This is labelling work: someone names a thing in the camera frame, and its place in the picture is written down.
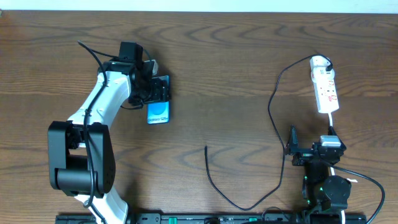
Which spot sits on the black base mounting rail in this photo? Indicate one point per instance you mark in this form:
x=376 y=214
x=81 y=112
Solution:
x=156 y=218

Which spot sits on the blue Samsung Galaxy smartphone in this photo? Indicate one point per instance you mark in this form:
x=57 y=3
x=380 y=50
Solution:
x=158 y=113

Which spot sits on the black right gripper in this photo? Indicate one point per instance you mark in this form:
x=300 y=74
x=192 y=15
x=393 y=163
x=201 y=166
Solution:
x=304 y=154

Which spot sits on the white USB charger adapter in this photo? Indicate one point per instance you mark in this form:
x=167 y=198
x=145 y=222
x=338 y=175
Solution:
x=321 y=61

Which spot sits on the white power strip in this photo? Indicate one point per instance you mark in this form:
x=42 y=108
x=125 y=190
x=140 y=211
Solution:
x=325 y=90

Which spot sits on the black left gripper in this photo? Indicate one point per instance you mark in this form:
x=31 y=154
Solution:
x=158 y=92

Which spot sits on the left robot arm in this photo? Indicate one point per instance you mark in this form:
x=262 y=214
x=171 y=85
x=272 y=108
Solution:
x=81 y=157

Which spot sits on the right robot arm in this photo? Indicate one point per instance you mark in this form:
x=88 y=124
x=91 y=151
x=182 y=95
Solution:
x=327 y=194

